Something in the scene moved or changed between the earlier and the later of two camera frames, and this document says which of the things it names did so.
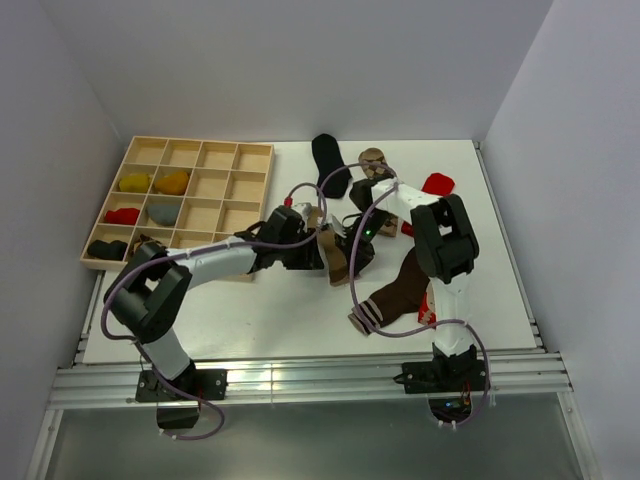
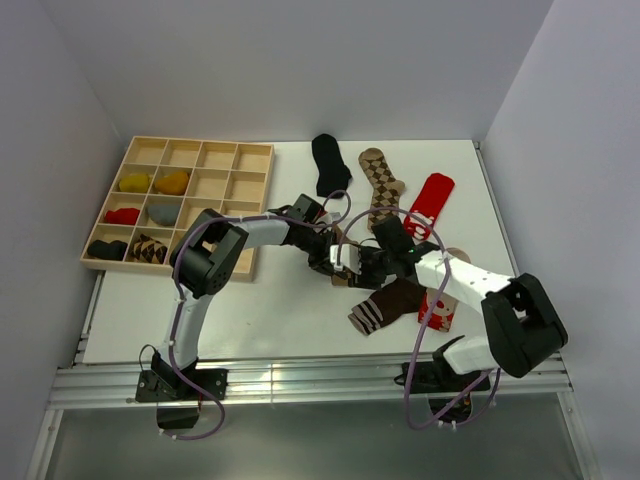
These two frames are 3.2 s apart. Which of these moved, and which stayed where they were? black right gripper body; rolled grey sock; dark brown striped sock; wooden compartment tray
Moved: black right gripper body
Stayed: rolled grey sock; dark brown striped sock; wooden compartment tray
